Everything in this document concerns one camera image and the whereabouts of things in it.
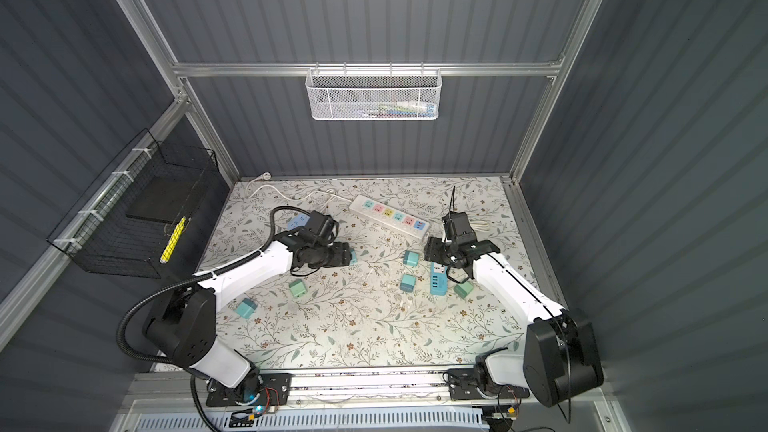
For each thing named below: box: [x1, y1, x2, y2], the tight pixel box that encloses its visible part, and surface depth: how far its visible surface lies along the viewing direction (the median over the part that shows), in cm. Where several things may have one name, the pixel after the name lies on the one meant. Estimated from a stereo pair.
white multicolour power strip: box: [349, 195, 431, 240], surface depth 107 cm
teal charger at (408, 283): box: [400, 274, 417, 293], surface depth 93 cm
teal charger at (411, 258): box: [403, 251, 421, 268], surface depth 98 cm
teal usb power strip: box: [430, 262, 449, 296], surface depth 91 cm
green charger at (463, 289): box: [454, 281, 474, 299], surface depth 91 cm
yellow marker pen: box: [160, 216, 187, 264], surface depth 70 cm
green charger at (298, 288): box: [289, 279, 307, 298], surface depth 91 cm
